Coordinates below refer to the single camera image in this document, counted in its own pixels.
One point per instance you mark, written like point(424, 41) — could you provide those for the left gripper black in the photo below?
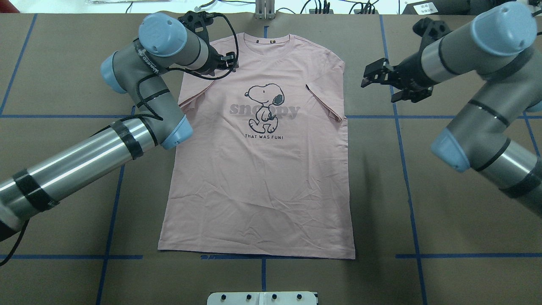
point(214, 61)

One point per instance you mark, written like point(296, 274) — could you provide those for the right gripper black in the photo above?
point(409, 71)

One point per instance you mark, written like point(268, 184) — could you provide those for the pink Snoopy t-shirt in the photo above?
point(265, 170)

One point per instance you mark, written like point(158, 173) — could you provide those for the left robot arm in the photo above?
point(163, 44)

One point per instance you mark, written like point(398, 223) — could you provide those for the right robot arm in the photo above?
point(499, 46)

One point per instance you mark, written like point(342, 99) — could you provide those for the black box with label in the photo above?
point(437, 7)

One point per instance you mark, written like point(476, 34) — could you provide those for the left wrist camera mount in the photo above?
point(197, 22)

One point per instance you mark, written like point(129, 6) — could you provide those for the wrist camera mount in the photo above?
point(430, 31)
point(197, 22)

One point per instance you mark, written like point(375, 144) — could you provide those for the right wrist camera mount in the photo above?
point(430, 31)

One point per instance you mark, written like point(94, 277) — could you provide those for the aluminium frame post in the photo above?
point(265, 9)

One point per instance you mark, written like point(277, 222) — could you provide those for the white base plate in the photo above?
point(264, 298)

